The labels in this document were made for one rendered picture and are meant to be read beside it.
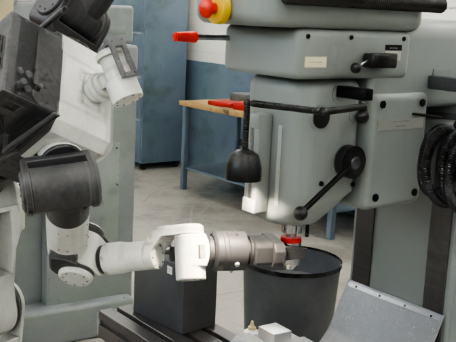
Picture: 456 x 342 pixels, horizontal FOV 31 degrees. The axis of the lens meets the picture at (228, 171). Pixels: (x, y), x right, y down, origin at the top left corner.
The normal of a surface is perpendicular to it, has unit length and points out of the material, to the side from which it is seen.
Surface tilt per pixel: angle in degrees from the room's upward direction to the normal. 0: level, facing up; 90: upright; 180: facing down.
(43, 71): 59
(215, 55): 90
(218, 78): 90
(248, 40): 90
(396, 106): 90
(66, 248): 134
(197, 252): 67
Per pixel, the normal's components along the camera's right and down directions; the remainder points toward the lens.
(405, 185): 0.61, 0.18
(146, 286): -0.73, 0.09
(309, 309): 0.31, 0.26
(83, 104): 0.73, -0.39
